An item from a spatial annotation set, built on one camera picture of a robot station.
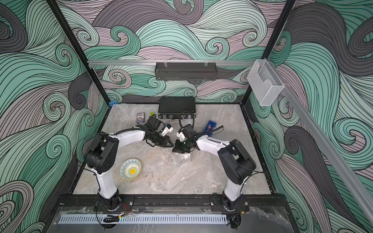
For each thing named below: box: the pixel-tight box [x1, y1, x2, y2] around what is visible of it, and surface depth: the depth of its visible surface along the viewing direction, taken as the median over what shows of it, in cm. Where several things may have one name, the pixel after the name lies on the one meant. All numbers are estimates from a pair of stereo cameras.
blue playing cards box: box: [136, 112, 146, 124], surface depth 111 cm
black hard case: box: [157, 96, 197, 120], surface depth 120 cm
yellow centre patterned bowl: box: [119, 158, 142, 181], surface depth 85 cm
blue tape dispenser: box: [203, 120, 218, 137], surface depth 100 cm
